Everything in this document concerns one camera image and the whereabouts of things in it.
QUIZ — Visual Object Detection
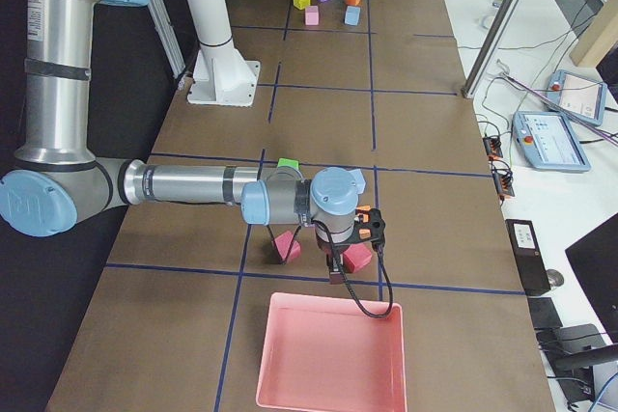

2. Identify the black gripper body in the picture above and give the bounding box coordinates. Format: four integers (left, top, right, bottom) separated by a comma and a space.
316, 234, 357, 273

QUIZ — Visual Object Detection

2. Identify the light blue foam block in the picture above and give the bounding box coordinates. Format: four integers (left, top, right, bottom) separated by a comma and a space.
344, 6, 361, 26

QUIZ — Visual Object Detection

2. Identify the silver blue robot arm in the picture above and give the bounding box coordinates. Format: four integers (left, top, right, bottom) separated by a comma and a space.
1, 0, 365, 283

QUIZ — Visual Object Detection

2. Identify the dark red foam block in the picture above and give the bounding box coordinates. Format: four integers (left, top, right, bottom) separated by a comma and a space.
272, 231, 302, 264

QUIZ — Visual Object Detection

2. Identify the pink plastic tray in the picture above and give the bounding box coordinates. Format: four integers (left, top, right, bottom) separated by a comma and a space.
256, 292, 407, 411

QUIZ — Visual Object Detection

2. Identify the green foam block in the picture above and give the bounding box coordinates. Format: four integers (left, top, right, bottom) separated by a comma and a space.
277, 157, 299, 171

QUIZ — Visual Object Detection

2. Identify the near orange black connector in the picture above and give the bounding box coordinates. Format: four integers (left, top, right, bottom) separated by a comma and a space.
492, 167, 515, 201

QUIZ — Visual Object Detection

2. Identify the orange black connector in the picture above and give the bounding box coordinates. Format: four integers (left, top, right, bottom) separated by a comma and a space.
483, 135, 503, 160
492, 167, 515, 201

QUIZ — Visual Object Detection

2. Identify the far orange black connector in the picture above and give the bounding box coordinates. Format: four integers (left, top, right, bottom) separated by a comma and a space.
483, 135, 503, 160

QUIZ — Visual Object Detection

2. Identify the black power adapter box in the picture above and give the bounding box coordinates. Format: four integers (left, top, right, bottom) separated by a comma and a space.
505, 219, 550, 296

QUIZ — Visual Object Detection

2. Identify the near teach pendant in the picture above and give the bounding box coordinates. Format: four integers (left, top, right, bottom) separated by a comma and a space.
513, 111, 591, 173

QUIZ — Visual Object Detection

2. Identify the teach pendant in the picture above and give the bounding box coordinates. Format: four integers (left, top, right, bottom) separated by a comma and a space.
547, 69, 608, 126
513, 111, 591, 173

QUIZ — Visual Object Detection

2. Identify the pink foam block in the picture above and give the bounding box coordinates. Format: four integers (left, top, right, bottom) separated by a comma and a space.
304, 6, 320, 26

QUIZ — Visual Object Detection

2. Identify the black monitor stand base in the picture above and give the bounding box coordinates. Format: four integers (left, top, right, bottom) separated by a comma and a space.
536, 324, 606, 378

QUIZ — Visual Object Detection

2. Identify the black monitor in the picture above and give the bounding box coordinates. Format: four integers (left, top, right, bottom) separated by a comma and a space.
566, 218, 618, 342

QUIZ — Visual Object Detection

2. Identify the far teach pendant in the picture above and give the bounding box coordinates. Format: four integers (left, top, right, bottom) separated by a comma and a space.
547, 69, 608, 126

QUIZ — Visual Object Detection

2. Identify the wooden board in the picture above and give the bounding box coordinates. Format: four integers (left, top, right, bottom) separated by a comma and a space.
570, 0, 618, 68

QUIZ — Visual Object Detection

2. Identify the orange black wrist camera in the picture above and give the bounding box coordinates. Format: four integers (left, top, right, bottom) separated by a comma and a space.
350, 206, 385, 249

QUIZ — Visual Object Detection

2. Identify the black camera cable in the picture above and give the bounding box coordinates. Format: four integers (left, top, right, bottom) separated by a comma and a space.
312, 221, 393, 319

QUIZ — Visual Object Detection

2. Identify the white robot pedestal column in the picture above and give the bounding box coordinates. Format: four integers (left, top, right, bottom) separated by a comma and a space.
187, 0, 261, 107

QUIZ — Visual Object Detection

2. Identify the aluminium frame post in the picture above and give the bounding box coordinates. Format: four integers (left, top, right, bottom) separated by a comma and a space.
462, 0, 520, 99

